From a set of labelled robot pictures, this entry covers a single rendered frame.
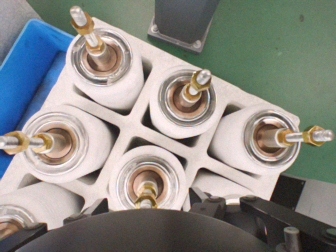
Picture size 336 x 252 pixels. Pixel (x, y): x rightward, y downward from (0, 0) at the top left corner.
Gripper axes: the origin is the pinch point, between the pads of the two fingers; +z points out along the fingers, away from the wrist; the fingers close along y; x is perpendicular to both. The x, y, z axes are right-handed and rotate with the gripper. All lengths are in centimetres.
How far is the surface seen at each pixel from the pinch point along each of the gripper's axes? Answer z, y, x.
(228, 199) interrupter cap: 9.7, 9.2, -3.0
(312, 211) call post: 15.6, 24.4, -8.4
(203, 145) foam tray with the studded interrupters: 17.1, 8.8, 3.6
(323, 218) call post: 13.4, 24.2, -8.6
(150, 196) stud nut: 2.1, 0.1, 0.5
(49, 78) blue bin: 35.1, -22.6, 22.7
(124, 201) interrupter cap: 9.7, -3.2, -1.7
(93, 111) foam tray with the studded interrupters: 17.2, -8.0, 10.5
